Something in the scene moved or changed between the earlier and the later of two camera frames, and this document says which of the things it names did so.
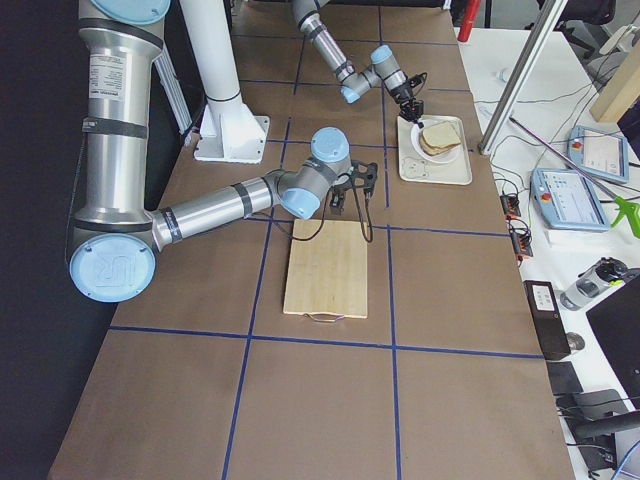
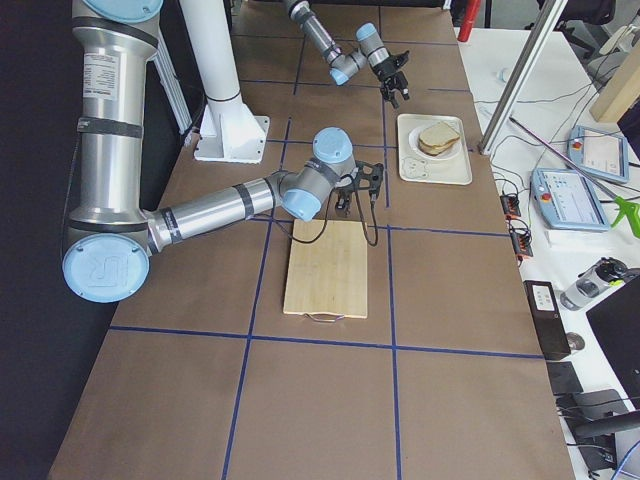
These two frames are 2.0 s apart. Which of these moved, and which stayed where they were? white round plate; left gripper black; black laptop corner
Moved: left gripper black
Stayed: black laptop corner; white round plate
